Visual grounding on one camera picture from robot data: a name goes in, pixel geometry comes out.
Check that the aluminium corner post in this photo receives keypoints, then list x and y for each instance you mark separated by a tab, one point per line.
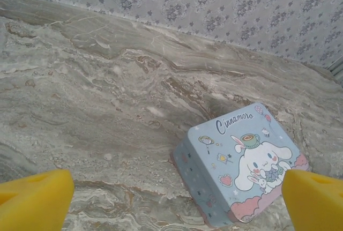
337	67

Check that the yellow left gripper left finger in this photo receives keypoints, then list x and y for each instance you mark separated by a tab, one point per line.
32	201

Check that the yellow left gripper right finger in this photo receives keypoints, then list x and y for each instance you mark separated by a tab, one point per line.
316	204

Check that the blue cartoon tin box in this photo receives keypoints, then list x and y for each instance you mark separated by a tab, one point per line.
227	161

